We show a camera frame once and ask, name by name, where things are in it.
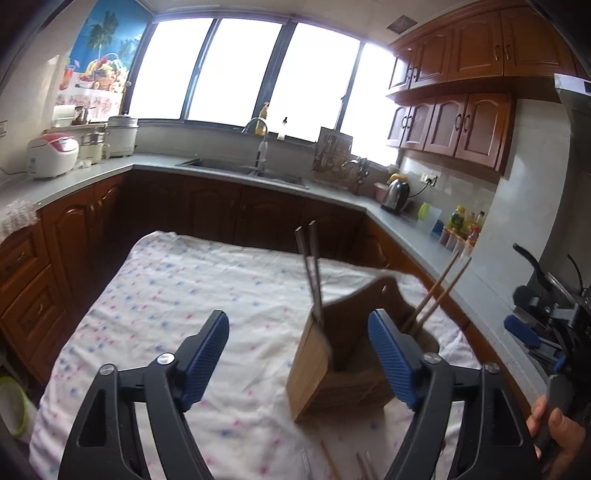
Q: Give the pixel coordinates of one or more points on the knife rack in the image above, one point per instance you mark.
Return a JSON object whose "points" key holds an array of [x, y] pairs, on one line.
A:
{"points": [[335, 164]]}

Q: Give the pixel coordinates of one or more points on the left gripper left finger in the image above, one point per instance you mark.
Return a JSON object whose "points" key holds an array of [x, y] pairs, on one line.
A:
{"points": [[104, 442]]}

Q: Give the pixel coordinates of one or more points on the tropical fruit poster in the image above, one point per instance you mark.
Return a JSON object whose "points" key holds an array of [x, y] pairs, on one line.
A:
{"points": [[99, 63]]}

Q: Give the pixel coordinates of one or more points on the steel chopstick two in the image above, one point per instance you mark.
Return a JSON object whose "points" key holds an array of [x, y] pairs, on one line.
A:
{"points": [[315, 252]]}

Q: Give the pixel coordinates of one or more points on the green plastic cup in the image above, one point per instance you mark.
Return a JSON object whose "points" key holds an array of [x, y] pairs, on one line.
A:
{"points": [[427, 217]]}

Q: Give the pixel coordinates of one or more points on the kitchen sink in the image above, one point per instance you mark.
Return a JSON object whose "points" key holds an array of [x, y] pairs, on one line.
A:
{"points": [[245, 170]]}

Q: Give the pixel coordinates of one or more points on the wooden utensil holder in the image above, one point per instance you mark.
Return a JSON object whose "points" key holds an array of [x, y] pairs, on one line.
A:
{"points": [[336, 369]]}

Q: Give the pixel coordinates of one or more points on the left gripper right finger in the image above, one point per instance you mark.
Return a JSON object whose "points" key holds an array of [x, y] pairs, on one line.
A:
{"points": [[494, 441]]}

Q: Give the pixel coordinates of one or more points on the steel chopstick one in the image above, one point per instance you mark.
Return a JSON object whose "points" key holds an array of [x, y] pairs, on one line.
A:
{"points": [[303, 246]]}

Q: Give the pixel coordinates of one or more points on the kitchen faucet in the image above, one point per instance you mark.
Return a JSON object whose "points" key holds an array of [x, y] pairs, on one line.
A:
{"points": [[263, 146]]}

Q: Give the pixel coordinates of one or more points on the condiment bottles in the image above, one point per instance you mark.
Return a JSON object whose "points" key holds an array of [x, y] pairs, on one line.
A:
{"points": [[462, 231]]}

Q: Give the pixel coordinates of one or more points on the white pink rice cooker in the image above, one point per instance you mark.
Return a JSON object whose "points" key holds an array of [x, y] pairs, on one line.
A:
{"points": [[51, 155]]}

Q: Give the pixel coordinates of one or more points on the lace cloth on counter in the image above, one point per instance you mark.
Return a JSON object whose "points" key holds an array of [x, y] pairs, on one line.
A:
{"points": [[17, 215]]}

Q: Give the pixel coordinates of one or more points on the upper wooden cabinets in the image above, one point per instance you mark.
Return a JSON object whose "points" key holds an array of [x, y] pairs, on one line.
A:
{"points": [[457, 79]]}

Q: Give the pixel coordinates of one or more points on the green bowl on floor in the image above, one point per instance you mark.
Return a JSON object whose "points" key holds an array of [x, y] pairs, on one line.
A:
{"points": [[17, 411]]}

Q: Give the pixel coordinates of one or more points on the steel electric kettle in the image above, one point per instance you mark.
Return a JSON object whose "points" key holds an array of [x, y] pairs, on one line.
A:
{"points": [[397, 194]]}

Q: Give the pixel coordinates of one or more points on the person right hand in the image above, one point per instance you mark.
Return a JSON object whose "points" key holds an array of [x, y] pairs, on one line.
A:
{"points": [[568, 435]]}

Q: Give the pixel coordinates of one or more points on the range hood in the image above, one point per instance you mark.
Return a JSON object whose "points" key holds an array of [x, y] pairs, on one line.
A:
{"points": [[574, 94]]}

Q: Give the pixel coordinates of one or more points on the white pot cooker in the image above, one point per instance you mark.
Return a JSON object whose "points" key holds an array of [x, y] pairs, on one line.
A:
{"points": [[121, 133]]}

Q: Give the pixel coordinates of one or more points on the white floral tablecloth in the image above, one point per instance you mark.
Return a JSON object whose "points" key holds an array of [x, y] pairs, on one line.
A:
{"points": [[165, 291]]}

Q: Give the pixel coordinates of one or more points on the wooden chopstick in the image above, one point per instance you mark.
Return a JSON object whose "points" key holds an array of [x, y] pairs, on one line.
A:
{"points": [[420, 322], [333, 468], [411, 320]]}

